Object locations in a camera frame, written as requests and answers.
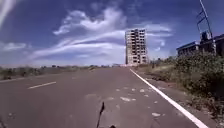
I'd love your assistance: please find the dirt shoulder strip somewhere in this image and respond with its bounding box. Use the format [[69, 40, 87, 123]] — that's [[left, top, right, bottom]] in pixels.
[[132, 67, 224, 128]]

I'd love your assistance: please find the tall pale unfinished building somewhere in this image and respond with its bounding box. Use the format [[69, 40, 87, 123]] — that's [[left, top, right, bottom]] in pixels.
[[124, 28, 149, 66]]

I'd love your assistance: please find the robot's own part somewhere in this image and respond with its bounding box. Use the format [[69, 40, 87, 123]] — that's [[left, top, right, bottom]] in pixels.
[[96, 101, 117, 128]]

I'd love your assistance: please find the grey asphalt road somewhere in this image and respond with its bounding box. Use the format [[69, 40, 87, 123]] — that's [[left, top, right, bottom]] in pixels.
[[0, 66, 201, 128]]

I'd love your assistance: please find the white painted edge line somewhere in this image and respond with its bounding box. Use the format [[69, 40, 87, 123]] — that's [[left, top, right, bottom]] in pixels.
[[129, 68, 210, 128]]

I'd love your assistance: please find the dry scrub verge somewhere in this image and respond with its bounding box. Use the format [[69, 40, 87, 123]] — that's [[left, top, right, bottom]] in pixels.
[[134, 50, 224, 118], [0, 64, 101, 81]]

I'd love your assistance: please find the dark low building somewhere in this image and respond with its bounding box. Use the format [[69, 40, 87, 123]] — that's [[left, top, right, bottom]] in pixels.
[[176, 32, 224, 58]]

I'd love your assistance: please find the leaning pole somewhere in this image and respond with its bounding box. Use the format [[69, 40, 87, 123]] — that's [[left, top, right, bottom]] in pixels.
[[195, 0, 217, 55]]

